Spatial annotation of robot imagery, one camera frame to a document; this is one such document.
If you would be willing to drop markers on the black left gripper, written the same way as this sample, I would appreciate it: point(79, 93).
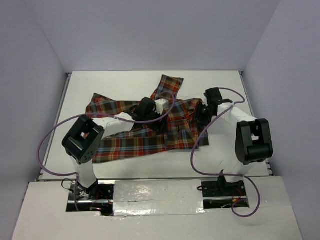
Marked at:
point(161, 127)

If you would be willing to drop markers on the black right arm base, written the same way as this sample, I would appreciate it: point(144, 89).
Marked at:
point(222, 188)

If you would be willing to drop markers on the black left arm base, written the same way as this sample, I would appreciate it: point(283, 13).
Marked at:
point(98, 191)

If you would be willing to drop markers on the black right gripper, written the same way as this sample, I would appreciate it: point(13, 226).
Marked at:
point(205, 122)

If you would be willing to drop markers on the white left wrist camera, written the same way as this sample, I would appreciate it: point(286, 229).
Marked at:
point(161, 104)

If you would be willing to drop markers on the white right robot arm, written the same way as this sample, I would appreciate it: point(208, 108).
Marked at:
point(253, 140)

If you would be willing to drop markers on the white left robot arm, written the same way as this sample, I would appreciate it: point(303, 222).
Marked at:
point(82, 141)

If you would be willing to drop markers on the aluminium table frame rail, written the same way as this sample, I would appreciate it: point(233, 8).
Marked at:
point(261, 88)

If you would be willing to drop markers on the glossy white tape patch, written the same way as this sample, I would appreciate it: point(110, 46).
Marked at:
point(157, 198)

